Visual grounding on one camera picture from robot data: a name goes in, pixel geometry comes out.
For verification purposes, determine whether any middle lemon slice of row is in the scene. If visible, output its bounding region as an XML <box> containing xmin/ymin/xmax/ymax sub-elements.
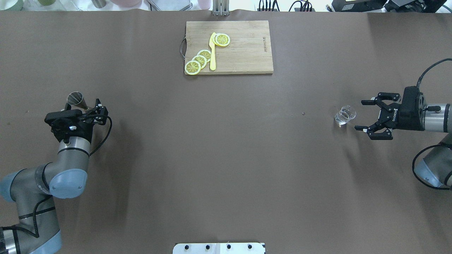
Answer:
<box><xmin>192</xmin><ymin>55</ymin><xmax>208</xmax><ymax>69</ymax></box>

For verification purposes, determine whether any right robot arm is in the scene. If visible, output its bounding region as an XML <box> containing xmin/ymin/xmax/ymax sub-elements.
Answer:
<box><xmin>350</xmin><ymin>86</ymin><xmax>451</xmax><ymax>192</ymax></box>

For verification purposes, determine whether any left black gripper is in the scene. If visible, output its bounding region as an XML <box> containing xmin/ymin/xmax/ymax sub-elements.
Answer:
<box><xmin>56</xmin><ymin>99</ymin><xmax>108</xmax><ymax>143</ymax></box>

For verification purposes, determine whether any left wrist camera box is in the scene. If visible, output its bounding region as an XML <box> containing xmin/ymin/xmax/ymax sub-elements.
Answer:
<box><xmin>44</xmin><ymin>109</ymin><xmax>83</xmax><ymax>131</ymax></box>

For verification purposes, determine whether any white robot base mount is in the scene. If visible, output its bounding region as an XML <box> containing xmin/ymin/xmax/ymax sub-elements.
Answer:
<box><xmin>172</xmin><ymin>242</ymin><xmax>266</xmax><ymax>254</ymax></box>

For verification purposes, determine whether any lemon slice near knife tip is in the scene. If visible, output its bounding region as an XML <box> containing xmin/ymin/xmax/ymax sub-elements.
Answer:
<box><xmin>216</xmin><ymin>33</ymin><xmax>231</xmax><ymax>47</ymax></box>

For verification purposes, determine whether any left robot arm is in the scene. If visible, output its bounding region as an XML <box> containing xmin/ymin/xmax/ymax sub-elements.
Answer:
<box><xmin>1</xmin><ymin>95</ymin><xmax>111</xmax><ymax>254</ymax></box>

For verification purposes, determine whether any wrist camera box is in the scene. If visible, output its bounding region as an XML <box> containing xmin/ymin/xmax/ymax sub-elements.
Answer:
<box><xmin>397</xmin><ymin>86</ymin><xmax>425</xmax><ymax>131</ymax></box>
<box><xmin>44</xmin><ymin>109</ymin><xmax>83</xmax><ymax>131</ymax></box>

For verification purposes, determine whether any end lemon slice of row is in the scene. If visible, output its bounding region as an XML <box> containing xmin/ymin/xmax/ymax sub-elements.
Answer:
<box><xmin>184</xmin><ymin>60</ymin><xmax>202</xmax><ymax>75</ymax></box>

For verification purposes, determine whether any steel jigger measuring cup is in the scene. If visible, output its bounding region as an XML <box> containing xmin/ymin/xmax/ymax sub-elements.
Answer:
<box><xmin>67</xmin><ymin>91</ymin><xmax>92</xmax><ymax>111</ymax></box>

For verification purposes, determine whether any aluminium frame post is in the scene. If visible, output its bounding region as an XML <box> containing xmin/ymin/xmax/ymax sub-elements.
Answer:
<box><xmin>212</xmin><ymin>0</ymin><xmax>230</xmax><ymax>16</ymax></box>

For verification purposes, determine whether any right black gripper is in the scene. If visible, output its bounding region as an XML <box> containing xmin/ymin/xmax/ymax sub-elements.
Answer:
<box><xmin>355</xmin><ymin>93</ymin><xmax>401</xmax><ymax>140</ymax></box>

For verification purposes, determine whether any clear glass cup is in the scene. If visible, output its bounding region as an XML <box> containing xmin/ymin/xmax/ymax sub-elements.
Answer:
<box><xmin>334</xmin><ymin>105</ymin><xmax>357</xmax><ymax>126</ymax></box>

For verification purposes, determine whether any yellow plastic knife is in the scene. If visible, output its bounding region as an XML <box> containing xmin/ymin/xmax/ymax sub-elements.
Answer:
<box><xmin>208</xmin><ymin>32</ymin><xmax>216</xmax><ymax>71</ymax></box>

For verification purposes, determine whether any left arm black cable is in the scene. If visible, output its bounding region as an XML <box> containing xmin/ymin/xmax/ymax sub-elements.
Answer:
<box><xmin>88</xmin><ymin>116</ymin><xmax>113</xmax><ymax>157</ymax></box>

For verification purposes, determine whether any wooden cutting board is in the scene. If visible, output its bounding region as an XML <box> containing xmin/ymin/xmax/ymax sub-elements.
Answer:
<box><xmin>185</xmin><ymin>20</ymin><xmax>273</xmax><ymax>75</ymax></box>

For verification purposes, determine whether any upper lemon slice of row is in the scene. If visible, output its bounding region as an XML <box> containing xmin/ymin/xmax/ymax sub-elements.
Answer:
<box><xmin>197</xmin><ymin>49</ymin><xmax>212</xmax><ymax>62</ymax></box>

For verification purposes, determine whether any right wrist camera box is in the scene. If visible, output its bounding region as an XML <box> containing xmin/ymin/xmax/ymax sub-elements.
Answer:
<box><xmin>397</xmin><ymin>86</ymin><xmax>425</xmax><ymax>131</ymax></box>

